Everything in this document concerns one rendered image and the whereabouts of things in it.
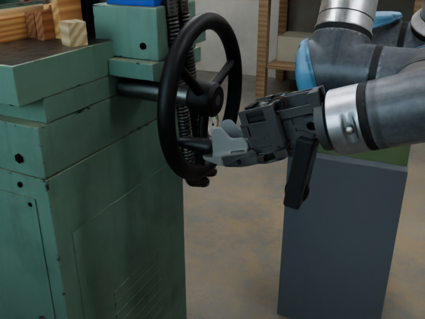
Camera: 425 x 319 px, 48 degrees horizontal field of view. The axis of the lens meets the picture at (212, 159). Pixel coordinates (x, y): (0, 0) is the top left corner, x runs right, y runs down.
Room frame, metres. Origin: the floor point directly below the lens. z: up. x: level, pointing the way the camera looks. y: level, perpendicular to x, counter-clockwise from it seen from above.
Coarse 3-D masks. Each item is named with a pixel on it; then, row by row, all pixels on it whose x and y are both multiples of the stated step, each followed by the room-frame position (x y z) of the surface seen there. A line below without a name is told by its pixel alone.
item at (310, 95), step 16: (272, 96) 0.66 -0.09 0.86; (288, 96) 0.64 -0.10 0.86; (304, 96) 0.63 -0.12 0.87; (320, 96) 0.63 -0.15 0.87; (240, 112) 0.63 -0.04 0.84; (256, 112) 0.63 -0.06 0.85; (272, 112) 0.61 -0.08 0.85; (288, 112) 0.62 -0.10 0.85; (304, 112) 0.61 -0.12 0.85; (320, 112) 0.59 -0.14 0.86; (256, 128) 0.63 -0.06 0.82; (272, 128) 0.61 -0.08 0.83; (288, 128) 0.62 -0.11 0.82; (304, 128) 0.61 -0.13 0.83; (320, 128) 0.58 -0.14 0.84; (256, 144) 0.63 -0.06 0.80; (272, 144) 0.61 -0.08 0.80; (288, 144) 0.62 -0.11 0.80; (272, 160) 0.61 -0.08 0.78
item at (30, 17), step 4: (28, 12) 0.89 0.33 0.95; (32, 12) 0.89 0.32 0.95; (28, 16) 0.89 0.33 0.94; (32, 16) 0.89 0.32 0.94; (28, 20) 0.89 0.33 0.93; (32, 20) 0.89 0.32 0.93; (28, 24) 0.89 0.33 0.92; (32, 24) 0.89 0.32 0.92; (28, 28) 0.89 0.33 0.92; (32, 28) 0.89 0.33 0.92; (36, 28) 0.89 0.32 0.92; (28, 32) 0.89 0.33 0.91; (32, 32) 0.89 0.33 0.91; (36, 32) 0.88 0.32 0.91; (28, 36) 0.89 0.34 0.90; (32, 36) 0.89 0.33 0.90; (36, 36) 0.88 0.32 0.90
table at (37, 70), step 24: (0, 48) 0.79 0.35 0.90; (24, 48) 0.79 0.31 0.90; (48, 48) 0.79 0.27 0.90; (72, 48) 0.79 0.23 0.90; (96, 48) 0.83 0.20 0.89; (0, 72) 0.67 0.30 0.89; (24, 72) 0.68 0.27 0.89; (48, 72) 0.72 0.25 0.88; (72, 72) 0.77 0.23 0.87; (96, 72) 0.82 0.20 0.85; (120, 72) 0.84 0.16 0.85; (144, 72) 0.82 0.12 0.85; (0, 96) 0.68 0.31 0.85; (24, 96) 0.67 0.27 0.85; (48, 96) 0.72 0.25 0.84
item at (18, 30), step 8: (8, 16) 0.87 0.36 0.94; (16, 16) 0.88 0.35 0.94; (24, 16) 0.89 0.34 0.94; (0, 24) 0.84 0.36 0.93; (8, 24) 0.86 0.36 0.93; (16, 24) 0.87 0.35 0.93; (24, 24) 0.89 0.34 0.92; (0, 32) 0.84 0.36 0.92; (8, 32) 0.86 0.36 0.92; (16, 32) 0.87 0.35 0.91; (24, 32) 0.89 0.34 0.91; (0, 40) 0.84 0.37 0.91; (8, 40) 0.85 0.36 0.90
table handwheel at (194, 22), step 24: (192, 24) 0.76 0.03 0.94; (216, 24) 0.82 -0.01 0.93; (168, 72) 0.70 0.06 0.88; (240, 72) 0.92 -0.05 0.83; (144, 96) 0.84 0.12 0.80; (168, 96) 0.68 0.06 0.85; (192, 96) 0.79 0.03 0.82; (216, 96) 0.79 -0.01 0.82; (240, 96) 0.92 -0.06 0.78; (168, 120) 0.68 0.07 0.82; (168, 144) 0.68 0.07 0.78; (192, 168) 0.74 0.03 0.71
